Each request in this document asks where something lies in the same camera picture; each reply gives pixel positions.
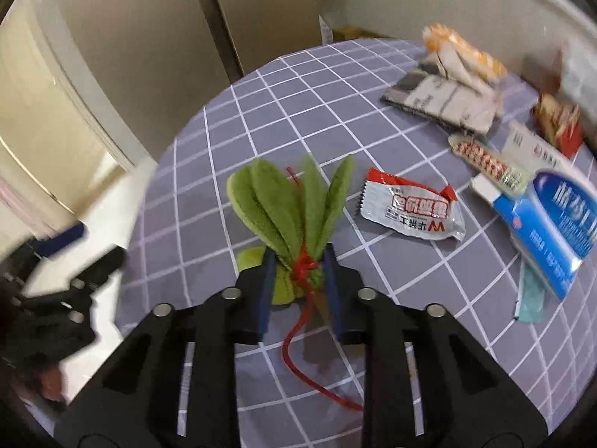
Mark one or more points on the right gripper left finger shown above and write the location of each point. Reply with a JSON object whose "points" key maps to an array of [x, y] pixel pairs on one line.
{"points": [[267, 276]]}

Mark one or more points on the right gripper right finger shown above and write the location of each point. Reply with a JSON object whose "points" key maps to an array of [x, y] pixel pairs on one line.
{"points": [[336, 298]]}

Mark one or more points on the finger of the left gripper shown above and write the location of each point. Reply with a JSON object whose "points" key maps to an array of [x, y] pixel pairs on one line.
{"points": [[99, 272], [49, 246]]}

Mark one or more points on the green leafy vegetable bundle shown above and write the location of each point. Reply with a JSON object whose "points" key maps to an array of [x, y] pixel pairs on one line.
{"points": [[294, 216]]}

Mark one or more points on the white red sauce packet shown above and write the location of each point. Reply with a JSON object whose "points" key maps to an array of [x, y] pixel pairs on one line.
{"points": [[410, 208]]}

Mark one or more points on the red checked ketchup packet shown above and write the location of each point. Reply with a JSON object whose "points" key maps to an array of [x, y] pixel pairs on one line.
{"points": [[504, 174]]}

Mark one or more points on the person's left hand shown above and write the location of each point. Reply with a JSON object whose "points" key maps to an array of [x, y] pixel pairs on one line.
{"points": [[50, 383]]}

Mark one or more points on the grey checked tablecloth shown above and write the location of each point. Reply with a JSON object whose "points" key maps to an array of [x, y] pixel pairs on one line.
{"points": [[326, 102]]}

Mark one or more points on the folded newspaper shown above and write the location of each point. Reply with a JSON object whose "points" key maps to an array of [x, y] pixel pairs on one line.
{"points": [[451, 89]]}

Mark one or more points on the teal wrapper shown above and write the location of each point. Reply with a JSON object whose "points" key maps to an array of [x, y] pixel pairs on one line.
{"points": [[531, 296]]}

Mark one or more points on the beige refrigerator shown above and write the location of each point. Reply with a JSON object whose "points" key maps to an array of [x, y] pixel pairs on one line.
{"points": [[143, 68]]}

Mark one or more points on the blue white medicine box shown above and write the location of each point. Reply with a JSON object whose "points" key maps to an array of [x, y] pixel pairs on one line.
{"points": [[553, 224]]}

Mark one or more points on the open red cardboard box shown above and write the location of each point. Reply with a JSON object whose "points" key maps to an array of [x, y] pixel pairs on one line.
{"points": [[332, 35]]}

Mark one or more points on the white long carton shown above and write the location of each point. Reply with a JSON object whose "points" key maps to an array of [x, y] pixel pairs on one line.
{"points": [[533, 153]]}

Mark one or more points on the yellow white snack bag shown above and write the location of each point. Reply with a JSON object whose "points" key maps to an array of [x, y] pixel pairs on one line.
{"points": [[437, 36]]}

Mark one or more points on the white plastic bag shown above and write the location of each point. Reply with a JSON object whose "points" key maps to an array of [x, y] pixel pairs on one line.
{"points": [[578, 75]]}

